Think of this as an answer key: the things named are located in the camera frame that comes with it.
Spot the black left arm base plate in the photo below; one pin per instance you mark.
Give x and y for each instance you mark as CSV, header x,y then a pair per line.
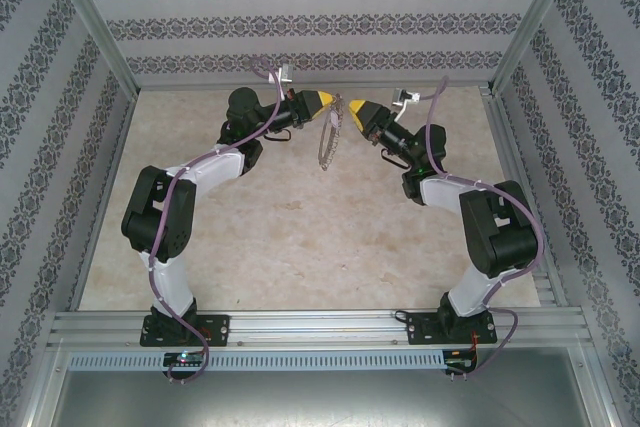
x,y
217,329

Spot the small controller board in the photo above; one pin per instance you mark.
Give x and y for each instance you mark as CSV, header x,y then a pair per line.
x,y
457,362
185,358

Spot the grey sheet metal panel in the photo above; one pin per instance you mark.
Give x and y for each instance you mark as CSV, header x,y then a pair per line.
x,y
320,399

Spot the aluminium frame rail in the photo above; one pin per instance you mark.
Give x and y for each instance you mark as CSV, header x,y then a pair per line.
x,y
508,147
118,144
200,85

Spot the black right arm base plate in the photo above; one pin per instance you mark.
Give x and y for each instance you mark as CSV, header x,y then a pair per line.
x,y
420,329

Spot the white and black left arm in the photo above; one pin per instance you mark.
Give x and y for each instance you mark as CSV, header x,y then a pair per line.
x,y
170,282

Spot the aluminium frame post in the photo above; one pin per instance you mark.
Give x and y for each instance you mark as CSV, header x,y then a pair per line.
x,y
534,12
91,12

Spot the wide aluminium mounting rail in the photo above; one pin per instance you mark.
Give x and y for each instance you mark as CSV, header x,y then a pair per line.
x,y
325,329

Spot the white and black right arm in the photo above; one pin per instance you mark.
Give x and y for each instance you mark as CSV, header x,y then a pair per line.
x,y
500,237

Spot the aluminium frame strut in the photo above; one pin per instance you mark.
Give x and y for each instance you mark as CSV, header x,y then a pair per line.
x,y
37,387
597,387

